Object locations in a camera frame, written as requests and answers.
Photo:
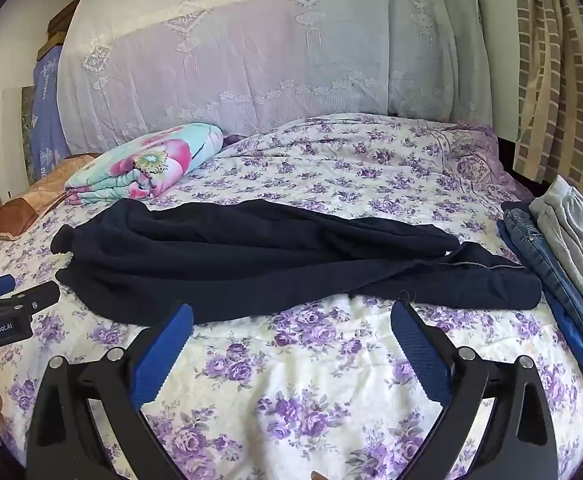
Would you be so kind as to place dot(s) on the blue printed cloth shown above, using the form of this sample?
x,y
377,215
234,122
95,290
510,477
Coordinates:
x,y
49,125

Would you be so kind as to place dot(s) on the cardboard box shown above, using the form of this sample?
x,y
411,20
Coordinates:
x,y
61,22

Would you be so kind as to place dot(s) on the brown pillow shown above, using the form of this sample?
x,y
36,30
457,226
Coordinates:
x,y
26,205

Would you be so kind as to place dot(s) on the purple floral bedsheet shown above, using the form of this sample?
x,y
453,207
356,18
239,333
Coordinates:
x,y
321,370

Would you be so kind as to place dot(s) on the grey sweatshirt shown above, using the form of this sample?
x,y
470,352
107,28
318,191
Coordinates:
x,y
571,240

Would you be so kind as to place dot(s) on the folded teal pink floral quilt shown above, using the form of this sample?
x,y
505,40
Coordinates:
x,y
146,165

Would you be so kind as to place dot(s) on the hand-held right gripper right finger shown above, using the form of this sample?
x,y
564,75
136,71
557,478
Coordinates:
x,y
419,352

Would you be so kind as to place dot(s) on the beige checked curtain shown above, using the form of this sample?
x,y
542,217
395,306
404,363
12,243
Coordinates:
x,y
561,85

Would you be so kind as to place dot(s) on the white lace cover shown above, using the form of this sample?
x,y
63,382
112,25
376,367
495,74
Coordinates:
x,y
271,50

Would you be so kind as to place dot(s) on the dark navy pants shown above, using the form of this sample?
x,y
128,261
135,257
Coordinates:
x,y
271,260

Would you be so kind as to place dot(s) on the black garment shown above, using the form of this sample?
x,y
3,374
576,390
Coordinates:
x,y
516,205

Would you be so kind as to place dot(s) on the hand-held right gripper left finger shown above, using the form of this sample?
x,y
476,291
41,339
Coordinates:
x,y
164,355

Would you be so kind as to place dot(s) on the blue jeans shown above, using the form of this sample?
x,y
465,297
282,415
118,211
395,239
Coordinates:
x,y
536,247

